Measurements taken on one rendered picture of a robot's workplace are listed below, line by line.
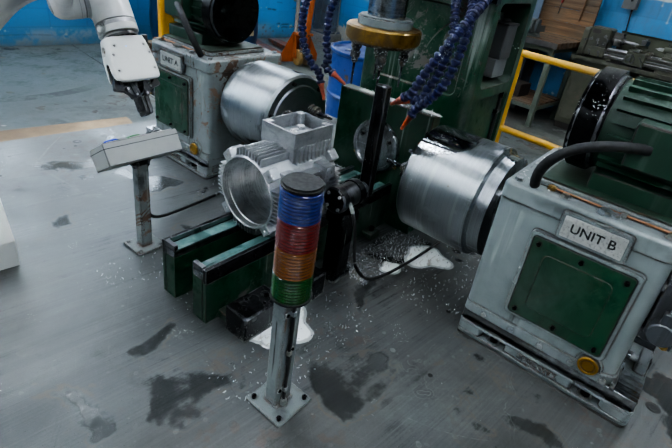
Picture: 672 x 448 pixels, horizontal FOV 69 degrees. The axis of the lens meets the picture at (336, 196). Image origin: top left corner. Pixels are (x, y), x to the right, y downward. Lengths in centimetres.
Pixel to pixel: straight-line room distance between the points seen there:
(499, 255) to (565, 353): 21
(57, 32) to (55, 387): 593
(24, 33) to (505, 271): 612
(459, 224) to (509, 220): 11
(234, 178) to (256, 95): 32
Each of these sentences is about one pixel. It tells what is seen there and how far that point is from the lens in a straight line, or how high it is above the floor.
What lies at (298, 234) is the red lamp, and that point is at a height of 115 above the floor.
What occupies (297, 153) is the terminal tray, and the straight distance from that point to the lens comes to 102.
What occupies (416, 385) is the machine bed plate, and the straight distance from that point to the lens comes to 98.
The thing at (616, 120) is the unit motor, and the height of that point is 130.
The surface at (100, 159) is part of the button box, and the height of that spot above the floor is 104.
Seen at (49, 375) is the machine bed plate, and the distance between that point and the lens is 100.
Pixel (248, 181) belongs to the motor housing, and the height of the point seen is 99.
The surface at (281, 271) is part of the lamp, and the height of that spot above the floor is 109.
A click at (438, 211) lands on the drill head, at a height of 103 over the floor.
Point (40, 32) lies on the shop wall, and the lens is 666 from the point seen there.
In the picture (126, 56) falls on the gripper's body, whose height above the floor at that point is 122.
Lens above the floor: 150
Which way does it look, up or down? 28 degrees down
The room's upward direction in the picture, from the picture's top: 8 degrees clockwise
